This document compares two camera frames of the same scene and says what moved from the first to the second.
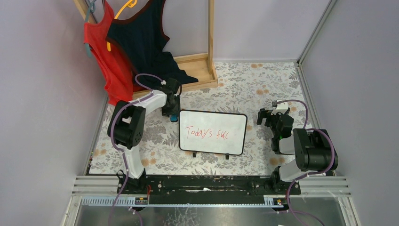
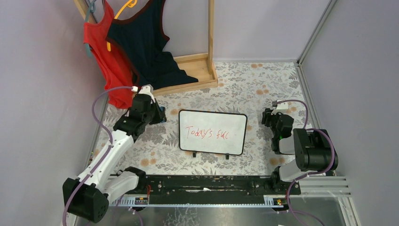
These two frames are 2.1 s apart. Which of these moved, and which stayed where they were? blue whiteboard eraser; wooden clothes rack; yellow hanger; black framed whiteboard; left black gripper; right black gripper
Moved: blue whiteboard eraser; left black gripper
Stayed: wooden clothes rack; yellow hanger; black framed whiteboard; right black gripper
